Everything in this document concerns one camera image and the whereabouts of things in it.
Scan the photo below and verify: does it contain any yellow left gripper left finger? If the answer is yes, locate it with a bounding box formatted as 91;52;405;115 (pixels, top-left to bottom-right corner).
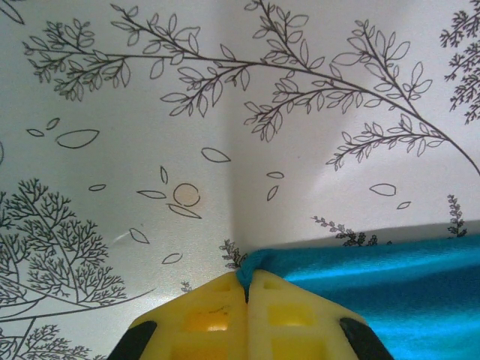
108;272;249;360

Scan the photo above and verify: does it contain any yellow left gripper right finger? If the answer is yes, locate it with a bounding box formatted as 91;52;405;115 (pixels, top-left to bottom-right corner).
245;269;395;360

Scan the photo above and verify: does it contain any blue t-shirt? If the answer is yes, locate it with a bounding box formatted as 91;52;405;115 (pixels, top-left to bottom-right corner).
236;234;480;360

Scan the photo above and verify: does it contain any floral tablecloth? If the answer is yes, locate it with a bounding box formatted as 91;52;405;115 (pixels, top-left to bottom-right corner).
0;0;480;360

